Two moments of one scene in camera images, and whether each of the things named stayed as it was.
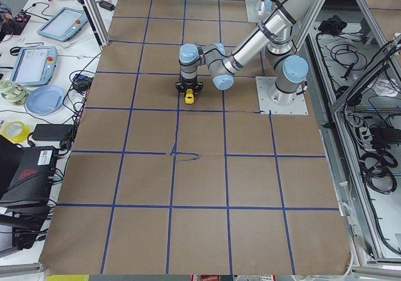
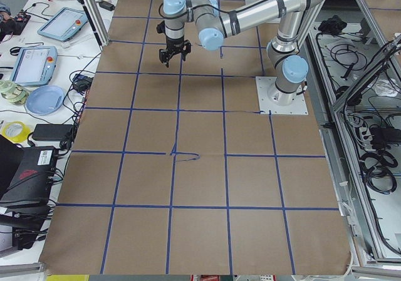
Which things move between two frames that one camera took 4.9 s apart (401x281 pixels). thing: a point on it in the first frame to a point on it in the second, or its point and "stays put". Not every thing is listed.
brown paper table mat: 156,186 stays put
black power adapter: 52,132 stays put
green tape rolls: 13,93 stays put
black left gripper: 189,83 to 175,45
